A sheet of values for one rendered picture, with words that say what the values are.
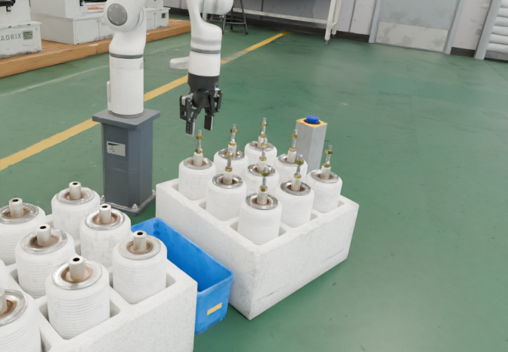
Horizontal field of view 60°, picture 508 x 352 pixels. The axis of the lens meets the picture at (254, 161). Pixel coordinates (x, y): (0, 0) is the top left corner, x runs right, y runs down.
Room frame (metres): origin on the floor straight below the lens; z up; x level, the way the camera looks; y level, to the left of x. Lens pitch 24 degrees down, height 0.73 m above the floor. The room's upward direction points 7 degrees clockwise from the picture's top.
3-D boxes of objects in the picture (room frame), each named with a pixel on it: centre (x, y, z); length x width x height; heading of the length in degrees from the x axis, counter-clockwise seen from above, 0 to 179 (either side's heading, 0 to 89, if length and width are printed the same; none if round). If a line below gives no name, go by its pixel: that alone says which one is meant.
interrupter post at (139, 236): (0.65, 0.19, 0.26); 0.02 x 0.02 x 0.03
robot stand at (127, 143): (1.23, 0.39, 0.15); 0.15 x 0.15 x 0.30; 76
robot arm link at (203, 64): (1.05, 0.16, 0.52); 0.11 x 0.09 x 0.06; 59
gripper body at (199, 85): (1.04, 0.14, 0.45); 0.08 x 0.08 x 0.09
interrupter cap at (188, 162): (1.04, 0.14, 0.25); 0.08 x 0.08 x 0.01
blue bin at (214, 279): (0.83, 0.16, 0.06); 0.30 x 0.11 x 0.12; 48
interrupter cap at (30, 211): (0.71, 0.44, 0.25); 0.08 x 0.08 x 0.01
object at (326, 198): (1.04, -0.19, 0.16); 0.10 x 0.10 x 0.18
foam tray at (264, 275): (1.04, -0.02, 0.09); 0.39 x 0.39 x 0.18; 47
